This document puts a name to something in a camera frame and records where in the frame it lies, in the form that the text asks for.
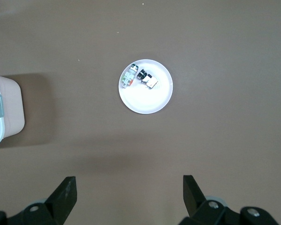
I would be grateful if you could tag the green push-button switch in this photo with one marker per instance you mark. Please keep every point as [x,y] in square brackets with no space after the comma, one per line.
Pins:
[128,77]

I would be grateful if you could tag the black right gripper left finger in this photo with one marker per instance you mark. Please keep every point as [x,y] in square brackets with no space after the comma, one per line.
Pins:
[61,199]

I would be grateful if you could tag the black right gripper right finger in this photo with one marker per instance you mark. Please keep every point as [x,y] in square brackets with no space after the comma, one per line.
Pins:
[192,197]

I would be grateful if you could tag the white lidded storage box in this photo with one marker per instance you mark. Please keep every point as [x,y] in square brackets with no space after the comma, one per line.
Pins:
[9,105]

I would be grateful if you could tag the pink round plate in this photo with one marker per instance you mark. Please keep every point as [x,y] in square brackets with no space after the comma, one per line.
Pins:
[145,103]

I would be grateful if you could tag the orange push-button switch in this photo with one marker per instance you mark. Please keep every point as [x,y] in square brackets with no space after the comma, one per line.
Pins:
[148,79]

